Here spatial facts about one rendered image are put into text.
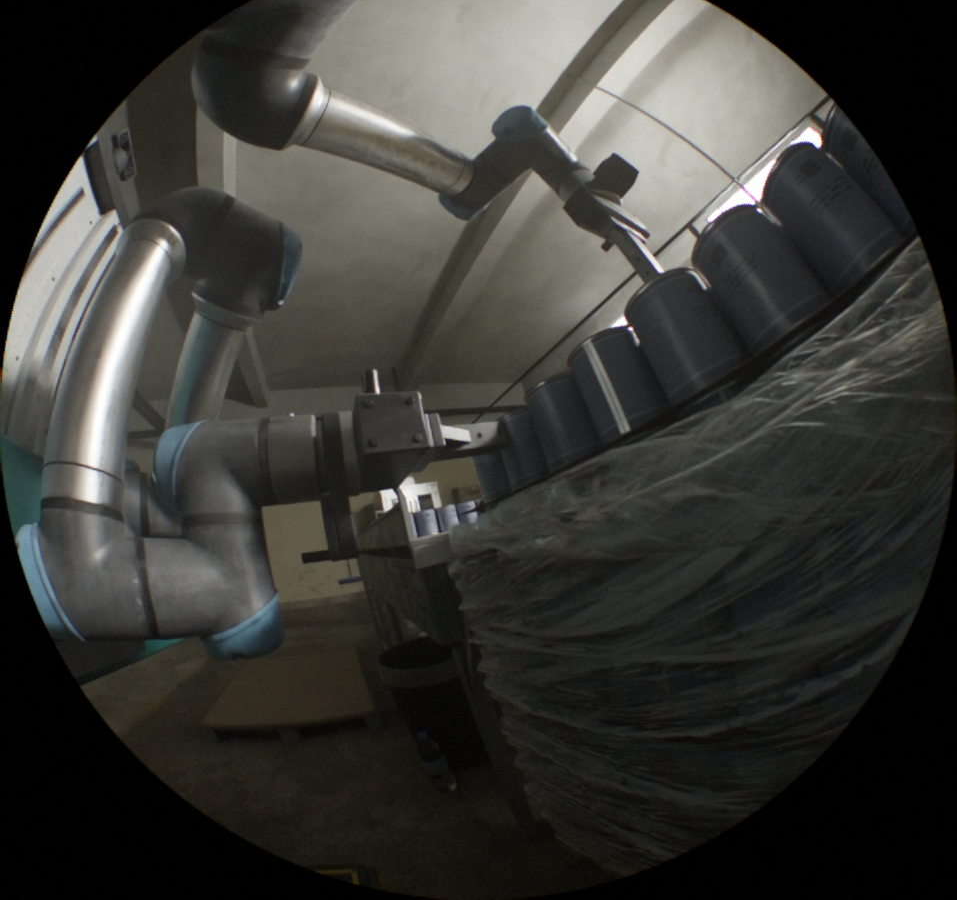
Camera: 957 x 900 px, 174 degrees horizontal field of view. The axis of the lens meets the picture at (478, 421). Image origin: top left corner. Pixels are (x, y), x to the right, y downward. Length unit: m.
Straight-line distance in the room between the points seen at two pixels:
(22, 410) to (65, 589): 0.44
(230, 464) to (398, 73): 3.67
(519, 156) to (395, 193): 3.75
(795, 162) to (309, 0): 0.34
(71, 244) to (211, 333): 0.50
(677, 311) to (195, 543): 0.35
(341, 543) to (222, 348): 0.31
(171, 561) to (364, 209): 4.23
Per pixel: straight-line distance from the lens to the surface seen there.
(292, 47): 0.34
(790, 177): 0.22
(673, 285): 0.22
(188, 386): 0.48
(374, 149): 0.42
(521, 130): 0.51
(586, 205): 0.45
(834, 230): 0.20
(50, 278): 0.78
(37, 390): 0.68
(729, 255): 0.20
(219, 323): 0.45
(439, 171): 0.47
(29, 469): 0.61
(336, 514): 0.24
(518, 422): 0.33
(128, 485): 0.58
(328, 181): 4.13
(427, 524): 0.97
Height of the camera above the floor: 1.08
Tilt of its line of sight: 18 degrees up
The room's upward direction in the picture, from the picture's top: 15 degrees counter-clockwise
